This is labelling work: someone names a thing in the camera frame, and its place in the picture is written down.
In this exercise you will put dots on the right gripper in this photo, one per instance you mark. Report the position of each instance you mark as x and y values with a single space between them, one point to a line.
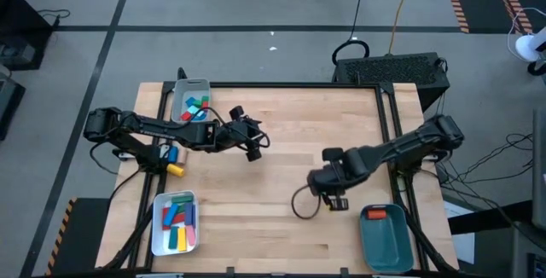
330 182

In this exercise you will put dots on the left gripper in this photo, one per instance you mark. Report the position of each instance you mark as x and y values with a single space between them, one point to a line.
236 135

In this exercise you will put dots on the red wooden cylinder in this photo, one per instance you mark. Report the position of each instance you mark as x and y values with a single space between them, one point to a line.
376 214

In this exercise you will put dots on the light teal small block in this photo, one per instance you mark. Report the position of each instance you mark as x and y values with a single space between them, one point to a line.
199 116

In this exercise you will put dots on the natural wood cylinder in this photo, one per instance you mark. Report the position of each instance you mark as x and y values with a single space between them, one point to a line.
183 155

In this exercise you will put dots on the green long wooden block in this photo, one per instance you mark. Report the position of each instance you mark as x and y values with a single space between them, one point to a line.
173 237
182 199

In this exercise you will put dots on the dark blue long wooden block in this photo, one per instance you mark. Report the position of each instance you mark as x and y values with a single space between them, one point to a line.
188 214

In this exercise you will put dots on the red long wooden block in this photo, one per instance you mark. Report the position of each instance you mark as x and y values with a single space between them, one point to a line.
179 219

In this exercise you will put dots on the pink long wooden block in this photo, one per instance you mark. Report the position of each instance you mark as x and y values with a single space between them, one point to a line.
190 235

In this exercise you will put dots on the yellow long wooden block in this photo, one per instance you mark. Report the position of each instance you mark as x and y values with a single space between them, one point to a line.
182 239

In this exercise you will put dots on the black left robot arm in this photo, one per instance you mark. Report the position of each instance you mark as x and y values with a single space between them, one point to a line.
170 131

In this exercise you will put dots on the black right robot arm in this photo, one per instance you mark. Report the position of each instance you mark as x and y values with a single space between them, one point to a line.
405 146

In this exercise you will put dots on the teal storage bin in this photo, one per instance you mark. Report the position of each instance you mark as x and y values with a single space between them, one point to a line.
386 244

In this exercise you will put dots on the yellow wooden cylinder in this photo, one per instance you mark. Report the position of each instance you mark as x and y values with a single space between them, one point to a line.
175 170

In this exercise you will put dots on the blue wooden cylinder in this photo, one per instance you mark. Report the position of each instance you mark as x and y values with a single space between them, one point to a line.
172 154

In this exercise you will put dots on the light grey storage bin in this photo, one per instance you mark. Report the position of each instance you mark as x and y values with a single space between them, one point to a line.
179 94

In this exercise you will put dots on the white storage bin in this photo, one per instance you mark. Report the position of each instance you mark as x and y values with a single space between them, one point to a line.
158 244

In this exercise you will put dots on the white paper sheet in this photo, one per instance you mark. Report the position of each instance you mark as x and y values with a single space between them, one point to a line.
462 239

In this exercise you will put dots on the black perforated computer tower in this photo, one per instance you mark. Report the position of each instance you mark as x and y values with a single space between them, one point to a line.
392 71

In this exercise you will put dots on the black mat hazard stripe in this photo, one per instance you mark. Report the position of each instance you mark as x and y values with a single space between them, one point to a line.
81 235

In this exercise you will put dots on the white round floor device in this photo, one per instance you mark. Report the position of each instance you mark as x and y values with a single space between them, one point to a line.
526 48

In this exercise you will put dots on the dark equipment box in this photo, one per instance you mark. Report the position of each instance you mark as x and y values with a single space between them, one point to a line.
8 103

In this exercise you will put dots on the black cabinet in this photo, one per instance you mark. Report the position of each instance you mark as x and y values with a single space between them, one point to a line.
21 26

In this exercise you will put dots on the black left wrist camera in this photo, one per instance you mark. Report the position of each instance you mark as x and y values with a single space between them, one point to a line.
236 112

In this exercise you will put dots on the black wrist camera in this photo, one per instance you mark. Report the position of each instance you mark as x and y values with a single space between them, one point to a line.
236 112
332 154

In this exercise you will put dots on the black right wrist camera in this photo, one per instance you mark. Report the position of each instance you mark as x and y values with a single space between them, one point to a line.
332 154

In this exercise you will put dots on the black aluminium table frame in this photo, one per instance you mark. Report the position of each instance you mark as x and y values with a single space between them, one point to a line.
298 85

